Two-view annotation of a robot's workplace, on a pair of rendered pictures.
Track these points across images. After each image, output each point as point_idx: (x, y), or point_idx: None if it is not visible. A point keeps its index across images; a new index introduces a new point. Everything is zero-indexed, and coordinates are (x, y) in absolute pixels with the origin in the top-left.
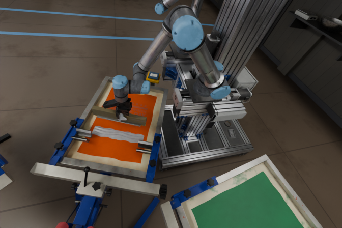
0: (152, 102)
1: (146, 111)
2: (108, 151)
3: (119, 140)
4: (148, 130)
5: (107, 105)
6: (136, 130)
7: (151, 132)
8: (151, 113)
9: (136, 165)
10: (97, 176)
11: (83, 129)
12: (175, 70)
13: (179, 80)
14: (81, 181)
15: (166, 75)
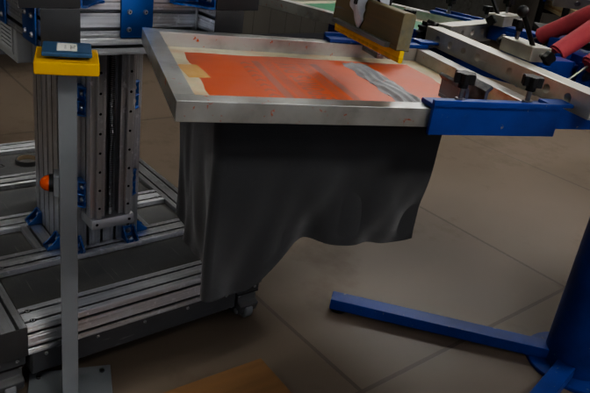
0: (217, 55)
1: (262, 61)
2: (436, 88)
3: (394, 82)
4: (321, 60)
5: None
6: (339, 68)
7: (321, 57)
8: (261, 57)
9: (416, 67)
10: (500, 54)
11: (453, 79)
12: None
13: None
14: (534, 46)
15: (86, 5)
